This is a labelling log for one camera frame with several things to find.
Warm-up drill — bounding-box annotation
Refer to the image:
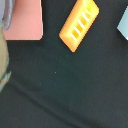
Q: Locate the orange bread loaf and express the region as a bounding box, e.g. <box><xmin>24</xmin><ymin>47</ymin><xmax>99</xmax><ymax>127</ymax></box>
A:
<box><xmin>59</xmin><ymin>0</ymin><xmax>99</xmax><ymax>52</ymax></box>

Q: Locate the pink serving board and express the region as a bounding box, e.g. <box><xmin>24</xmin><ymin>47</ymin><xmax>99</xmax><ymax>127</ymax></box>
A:
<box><xmin>4</xmin><ymin>0</ymin><xmax>43</xmax><ymax>40</ymax></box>

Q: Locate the light blue milk carton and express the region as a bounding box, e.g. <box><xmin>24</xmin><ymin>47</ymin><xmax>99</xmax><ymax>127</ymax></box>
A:
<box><xmin>117</xmin><ymin>6</ymin><xmax>128</xmax><ymax>40</ymax></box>

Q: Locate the grey pot on left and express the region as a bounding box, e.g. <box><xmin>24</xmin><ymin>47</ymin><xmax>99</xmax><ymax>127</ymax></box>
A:
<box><xmin>0</xmin><ymin>0</ymin><xmax>15</xmax><ymax>30</ymax></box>

